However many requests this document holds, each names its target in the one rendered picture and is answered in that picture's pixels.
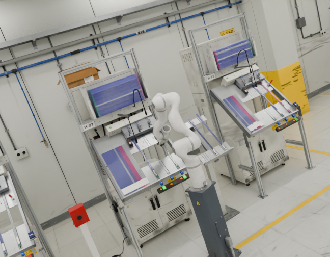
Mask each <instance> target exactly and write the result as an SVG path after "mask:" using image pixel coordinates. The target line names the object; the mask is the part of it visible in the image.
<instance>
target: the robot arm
mask: <svg viewBox="0 0 330 257"><path fill-rule="evenodd" d="M179 104H180V96H179V95H178V93H176V92H170V93H167V94H164V95H163V94H162V93H157V94H156V95H155V97H154V98H153V99H152V106H153V108H154V109H156V112H157V117H158V120H157V121H156V123H155V124H154V127H153V134H154V138H155V140H157V142H158V143H157V145H160V146H161V147H162V144H163V145H164V144H165V143H166V142H168V140H169V135H170V131H171V127H170V126H169V125H164V124H165V123H166V122H167V120H169V122H170V124H171V126H172V128H173V129H174V130H175V131H176V132H179V133H182V134H184V135H185V136H186V137H184V138H182V139H180V140H178V141H176V142H174V143H173V145H172V151H173V153H174V154H175V155H177V156H178V157H180V158H181V159H182V160H183V161H184V162H185V165H186V168H187V171H188V174H189V177H190V180H191V184H190V185H189V187H188V188H189V190H190V191H192V192H200V191H203V190H206V189H207V188H209V187H210V186H211V184H212V182H211V180H209V179H206V177H205V174H204V171H203V168H202V165H201V161H200V159H199V157H198V156H197V155H188V154H187V153H188V152H191V151H193V150H195V149H197V148H199V147H200V145H201V140H200V138H199V136H198V135H197V134H195V133H194V132H193V131H191V130H190V129H189V128H188V127H187V126H186V125H185V124H184V122H183V120H182V118H181V116H180V114H179ZM168 106H171V110H170V112H169V115H167V108H166V107H168ZM161 127H162V128H161Z"/></svg>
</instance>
